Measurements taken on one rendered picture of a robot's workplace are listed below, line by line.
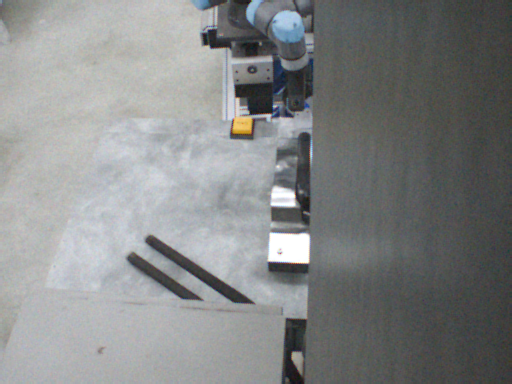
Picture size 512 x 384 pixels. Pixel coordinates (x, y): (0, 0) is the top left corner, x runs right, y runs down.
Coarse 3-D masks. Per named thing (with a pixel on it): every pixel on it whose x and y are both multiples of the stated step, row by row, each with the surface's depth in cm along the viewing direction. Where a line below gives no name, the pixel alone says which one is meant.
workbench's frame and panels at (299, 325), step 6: (294, 324) 126; (300, 324) 125; (294, 330) 130; (300, 330) 131; (294, 336) 135; (300, 336) 135; (288, 342) 139; (294, 342) 140; (300, 342) 140; (288, 348) 144; (294, 348) 145; (300, 348) 144
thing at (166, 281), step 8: (128, 256) 126; (136, 256) 125; (136, 264) 124; (144, 264) 123; (144, 272) 123; (152, 272) 121; (160, 272) 120; (160, 280) 119; (168, 280) 118; (168, 288) 117; (176, 288) 116; (184, 288) 116; (184, 296) 114; (192, 296) 114
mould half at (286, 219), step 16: (288, 128) 144; (288, 144) 141; (288, 160) 137; (288, 176) 131; (272, 192) 124; (288, 192) 124; (272, 208) 123; (288, 208) 122; (272, 224) 126; (288, 224) 126; (304, 224) 126; (272, 240) 124; (288, 240) 124; (304, 240) 123; (272, 256) 121; (288, 256) 121; (304, 256) 121; (304, 272) 124
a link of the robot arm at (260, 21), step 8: (256, 0) 120; (264, 0) 120; (280, 0) 120; (288, 0) 120; (248, 8) 121; (256, 8) 119; (264, 8) 118; (272, 8) 118; (280, 8) 119; (288, 8) 119; (248, 16) 122; (256, 16) 119; (264, 16) 117; (272, 16) 116; (256, 24) 120; (264, 24) 117; (264, 32) 119
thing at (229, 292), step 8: (144, 240) 130; (152, 240) 128; (160, 240) 128; (160, 248) 125; (168, 248) 125; (168, 256) 123; (176, 256) 122; (184, 256) 122; (184, 264) 120; (192, 264) 119; (192, 272) 118; (200, 272) 116; (208, 272) 116; (208, 280) 114; (216, 280) 114; (216, 288) 113; (224, 288) 111; (232, 288) 111; (224, 296) 112; (232, 296) 109
